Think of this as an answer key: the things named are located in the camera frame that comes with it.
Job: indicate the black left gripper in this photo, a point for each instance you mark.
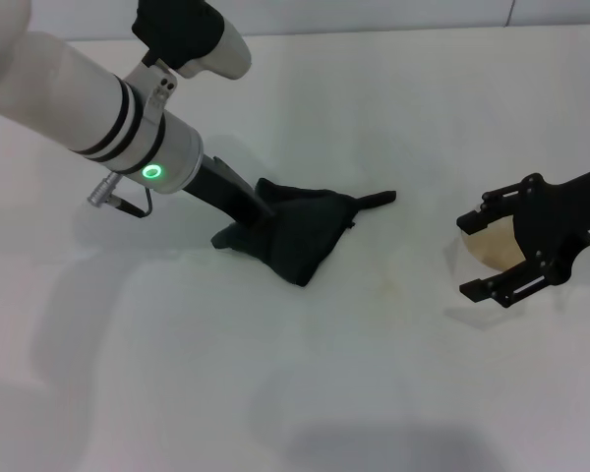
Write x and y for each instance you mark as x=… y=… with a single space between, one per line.
x=226 y=194

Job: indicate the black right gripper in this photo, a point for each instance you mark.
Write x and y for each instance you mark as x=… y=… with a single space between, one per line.
x=550 y=221

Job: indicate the white paper cup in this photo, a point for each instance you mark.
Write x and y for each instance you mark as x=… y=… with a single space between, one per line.
x=491 y=246

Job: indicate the dark blue rag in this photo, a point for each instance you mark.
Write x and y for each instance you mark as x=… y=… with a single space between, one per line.
x=305 y=231

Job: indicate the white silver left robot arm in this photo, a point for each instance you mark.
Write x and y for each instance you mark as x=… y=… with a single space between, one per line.
x=54 y=93

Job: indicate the silver camera mount bracket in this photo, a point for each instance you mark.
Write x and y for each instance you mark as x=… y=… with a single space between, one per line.
x=155 y=91

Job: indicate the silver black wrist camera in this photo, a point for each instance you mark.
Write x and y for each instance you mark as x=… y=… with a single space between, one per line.
x=226 y=49

